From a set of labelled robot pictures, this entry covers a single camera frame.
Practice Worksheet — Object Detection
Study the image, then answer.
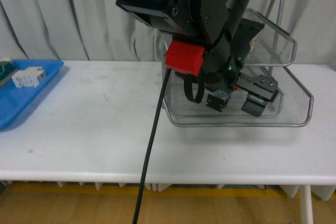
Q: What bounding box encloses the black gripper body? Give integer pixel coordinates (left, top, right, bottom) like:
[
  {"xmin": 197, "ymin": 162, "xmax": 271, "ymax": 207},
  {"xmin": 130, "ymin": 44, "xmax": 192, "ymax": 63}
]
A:
[{"xmin": 194, "ymin": 18, "xmax": 265, "ymax": 92}]

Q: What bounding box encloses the black strap loop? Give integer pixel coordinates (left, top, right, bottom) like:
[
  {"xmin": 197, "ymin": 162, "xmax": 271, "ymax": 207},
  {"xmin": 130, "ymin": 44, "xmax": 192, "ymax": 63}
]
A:
[{"xmin": 183, "ymin": 74, "xmax": 205, "ymax": 104}]

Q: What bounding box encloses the white curtain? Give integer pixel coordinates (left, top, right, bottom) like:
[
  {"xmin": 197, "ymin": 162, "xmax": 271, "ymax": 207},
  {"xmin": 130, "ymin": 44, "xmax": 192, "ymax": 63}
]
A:
[{"xmin": 1, "ymin": 0, "xmax": 335, "ymax": 68}]

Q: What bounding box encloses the silver mesh file rack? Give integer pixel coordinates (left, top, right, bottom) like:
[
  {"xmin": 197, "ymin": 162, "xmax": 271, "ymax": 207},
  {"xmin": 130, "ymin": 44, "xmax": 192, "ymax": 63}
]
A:
[{"xmin": 162, "ymin": 0, "xmax": 313, "ymax": 127}]

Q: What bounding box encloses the red camera mount block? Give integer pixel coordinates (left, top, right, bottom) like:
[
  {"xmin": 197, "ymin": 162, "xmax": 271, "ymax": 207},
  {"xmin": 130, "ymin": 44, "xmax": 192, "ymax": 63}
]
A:
[{"xmin": 165, "ymin": 39, "xmax": 205, "ymax": 76}]

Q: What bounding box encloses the red emergency stop button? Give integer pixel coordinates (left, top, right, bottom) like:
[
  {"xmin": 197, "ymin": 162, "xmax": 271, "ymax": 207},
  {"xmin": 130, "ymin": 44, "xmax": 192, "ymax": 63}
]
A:
[{"xmin": 206, "ymin": 87, "xmax": 238, "ymax": 112}]

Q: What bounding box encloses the green knife switch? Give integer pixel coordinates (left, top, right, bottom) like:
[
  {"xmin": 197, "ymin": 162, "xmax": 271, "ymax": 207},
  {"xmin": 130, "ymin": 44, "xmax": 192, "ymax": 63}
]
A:
[{"xmin": 0, "ymin": 58, "xmax": 18, "ymax": 87}]

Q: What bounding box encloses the black cable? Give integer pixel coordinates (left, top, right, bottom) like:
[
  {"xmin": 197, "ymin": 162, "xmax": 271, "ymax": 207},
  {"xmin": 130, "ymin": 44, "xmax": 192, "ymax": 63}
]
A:
[{"xmin": 132, "ymin": 67, "xmax": 173, "ymax": 224}]

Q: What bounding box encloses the white circuit breaker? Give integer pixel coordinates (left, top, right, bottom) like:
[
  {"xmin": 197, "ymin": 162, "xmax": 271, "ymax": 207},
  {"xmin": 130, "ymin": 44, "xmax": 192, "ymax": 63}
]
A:
[{"xmin": 12, "ymin": 67, "xmax": 47, "ymax": 88}]

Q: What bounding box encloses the white table leg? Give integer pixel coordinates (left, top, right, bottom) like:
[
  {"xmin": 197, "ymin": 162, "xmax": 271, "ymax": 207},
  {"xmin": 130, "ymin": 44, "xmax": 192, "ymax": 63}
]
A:
[{"xmin": 299, "ymin": 185, "xmax": 314, "ymax": 224}]

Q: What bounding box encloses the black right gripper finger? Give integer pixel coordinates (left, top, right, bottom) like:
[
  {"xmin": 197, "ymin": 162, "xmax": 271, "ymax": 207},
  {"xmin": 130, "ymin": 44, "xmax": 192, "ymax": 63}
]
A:
[{"xmin": 235, "ymin": 73, "xmax": 279, "ymax": 117}]

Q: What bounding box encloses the blue plastic tray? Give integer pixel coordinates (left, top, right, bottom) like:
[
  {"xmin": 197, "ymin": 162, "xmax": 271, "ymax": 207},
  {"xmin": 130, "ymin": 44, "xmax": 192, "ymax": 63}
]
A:
[{"xmin": 1, "ymin": 60, "xmax": 64, "ymax": 130}]

